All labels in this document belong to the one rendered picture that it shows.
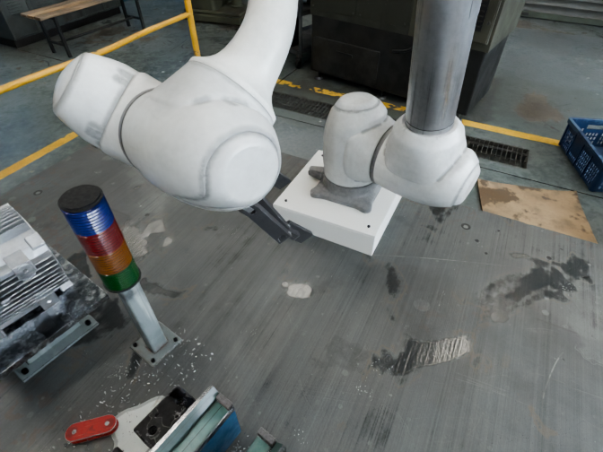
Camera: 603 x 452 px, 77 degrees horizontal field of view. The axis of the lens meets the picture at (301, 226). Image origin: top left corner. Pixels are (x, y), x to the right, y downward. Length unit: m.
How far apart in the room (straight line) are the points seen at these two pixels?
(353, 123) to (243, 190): 0.63
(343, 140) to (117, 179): 0.79
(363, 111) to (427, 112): 0.18
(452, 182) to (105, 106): 0.67
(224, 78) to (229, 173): 0.09
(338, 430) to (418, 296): 0.37
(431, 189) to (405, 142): 0.12
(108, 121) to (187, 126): 0.16
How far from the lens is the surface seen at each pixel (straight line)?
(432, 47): 0.75
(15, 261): 0.81
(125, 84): 0.48
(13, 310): 0.86
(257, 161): 0.33
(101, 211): 0.62
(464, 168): 0.88
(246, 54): 0.40
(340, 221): 1.02
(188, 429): 0.70
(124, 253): 0.69
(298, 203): 1.07
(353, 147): 0.95
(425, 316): 0.96
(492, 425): 0.88
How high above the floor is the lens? 1.57
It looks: 44 degrees down
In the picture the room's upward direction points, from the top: straight up
